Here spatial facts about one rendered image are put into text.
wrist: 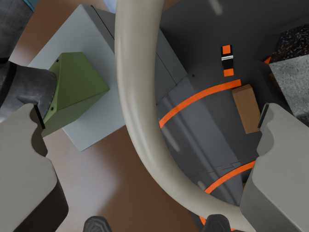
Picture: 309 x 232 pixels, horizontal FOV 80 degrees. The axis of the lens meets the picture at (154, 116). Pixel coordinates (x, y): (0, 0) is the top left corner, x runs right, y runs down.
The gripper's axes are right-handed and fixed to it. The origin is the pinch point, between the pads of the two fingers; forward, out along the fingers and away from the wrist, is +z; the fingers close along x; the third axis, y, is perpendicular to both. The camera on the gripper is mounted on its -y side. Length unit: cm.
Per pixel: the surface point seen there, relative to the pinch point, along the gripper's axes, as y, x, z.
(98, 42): 7, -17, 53
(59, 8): 3, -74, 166
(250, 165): 104, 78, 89
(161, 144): 6.3, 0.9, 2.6
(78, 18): 0, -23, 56
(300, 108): 28, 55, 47
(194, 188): 13.6, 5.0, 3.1
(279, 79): 20, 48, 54
